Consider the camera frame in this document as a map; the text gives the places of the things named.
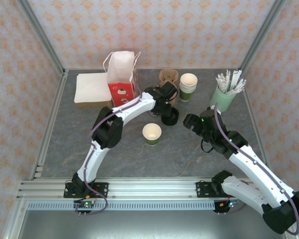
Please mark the red white paper bag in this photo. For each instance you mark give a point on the red white paper bag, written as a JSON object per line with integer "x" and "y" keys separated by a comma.
{"x": 122, "y": 94}

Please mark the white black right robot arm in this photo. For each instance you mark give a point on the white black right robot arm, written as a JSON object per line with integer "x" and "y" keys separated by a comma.
{"x": 259, "y": 174}

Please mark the green paper cup stack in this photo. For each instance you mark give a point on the green paper cup stack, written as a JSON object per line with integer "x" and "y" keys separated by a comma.
{"x": 188, "y": 81}

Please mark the white paper napkin stack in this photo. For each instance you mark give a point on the white paper napkin stack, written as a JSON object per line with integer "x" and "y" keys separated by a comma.
{"x": 89, "y": 87}

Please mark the aluminium frame post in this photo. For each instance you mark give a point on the aluminium frame post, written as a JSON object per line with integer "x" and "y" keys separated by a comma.
{"x": 41, "y": 35}
{"x": 261, "y": 35}

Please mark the mint green straw holder cup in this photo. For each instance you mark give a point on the mint green straw holder cup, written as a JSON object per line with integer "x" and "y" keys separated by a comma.
{"x": 221, "y": 100}

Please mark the aluminium mounting rail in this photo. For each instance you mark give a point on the aluminium mounting rail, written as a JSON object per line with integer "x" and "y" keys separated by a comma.
{"x": 152, "y": 189}

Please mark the brown cardboard box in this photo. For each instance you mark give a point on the brown cardboard box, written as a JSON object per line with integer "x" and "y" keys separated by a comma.
{"x": 94, "y": 104}

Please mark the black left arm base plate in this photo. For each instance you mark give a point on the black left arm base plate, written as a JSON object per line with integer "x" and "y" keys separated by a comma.
{"x": 101, "y": 189}

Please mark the black plastic cup lid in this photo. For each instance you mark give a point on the black plastic cup lid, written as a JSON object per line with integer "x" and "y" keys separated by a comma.
{"x": 174, "y": 115}

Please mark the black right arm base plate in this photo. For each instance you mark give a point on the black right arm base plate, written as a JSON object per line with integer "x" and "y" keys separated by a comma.
{"x": 204, "y": 190}

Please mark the green paper coffee cup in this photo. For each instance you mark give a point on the green paper coffee cup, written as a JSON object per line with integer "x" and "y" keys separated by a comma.
{"x": 152, "y": 133}

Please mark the white paper wrapped straw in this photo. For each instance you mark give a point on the white paper wrapped straw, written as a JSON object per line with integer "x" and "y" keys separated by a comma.
{"x": 227, "y": 79}
{"x": 220, "y": 84}
{"x": 234, "y": 78}
{"x": 240, "y": 84}
{"x": 239, "y": 74}

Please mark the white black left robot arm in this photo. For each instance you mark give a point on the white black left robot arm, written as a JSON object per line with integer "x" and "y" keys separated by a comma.
{"x": 132, "y": 107}

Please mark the grey metal sheet panel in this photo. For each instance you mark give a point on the grey metal sheet panel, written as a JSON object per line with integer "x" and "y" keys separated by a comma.
{"x": 152, "y": 226}

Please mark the brown pulp cup carrier stack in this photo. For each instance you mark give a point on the brown pulp cup carrier stack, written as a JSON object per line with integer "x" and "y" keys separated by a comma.
{"x": 174, "y": 100}

